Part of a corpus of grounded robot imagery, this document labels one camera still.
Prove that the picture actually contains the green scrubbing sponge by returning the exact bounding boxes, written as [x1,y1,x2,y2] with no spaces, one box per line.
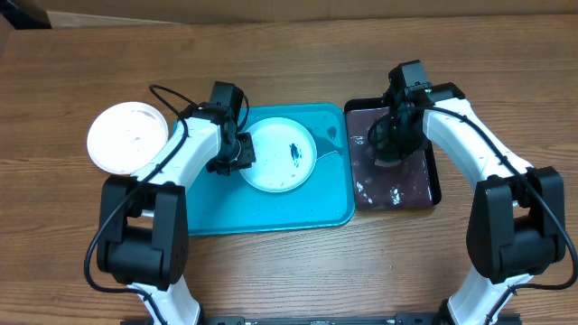
[375,155,401,167]

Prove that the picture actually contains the light blue plate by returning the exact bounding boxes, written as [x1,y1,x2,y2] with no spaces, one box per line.
[240,117,317,192]

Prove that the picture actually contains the white plate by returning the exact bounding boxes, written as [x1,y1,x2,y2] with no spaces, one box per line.
[86,101,169,174]

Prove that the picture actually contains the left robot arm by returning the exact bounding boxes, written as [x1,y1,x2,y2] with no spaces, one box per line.
[85,102,256,324]

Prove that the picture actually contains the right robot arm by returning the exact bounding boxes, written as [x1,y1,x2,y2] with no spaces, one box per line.
[368,80,577,324]

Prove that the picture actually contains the teal plastic tray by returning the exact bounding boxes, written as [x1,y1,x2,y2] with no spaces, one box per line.
[187,103,355,237]

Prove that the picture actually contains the black tray with water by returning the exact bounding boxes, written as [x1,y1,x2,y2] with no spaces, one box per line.
[344,97,442,211]

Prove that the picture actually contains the cardboard backdrop panel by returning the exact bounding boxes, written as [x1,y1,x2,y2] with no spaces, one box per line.
[36,0,577,23]

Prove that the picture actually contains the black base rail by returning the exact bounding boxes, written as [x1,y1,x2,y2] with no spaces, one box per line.
[120,311,523,325]

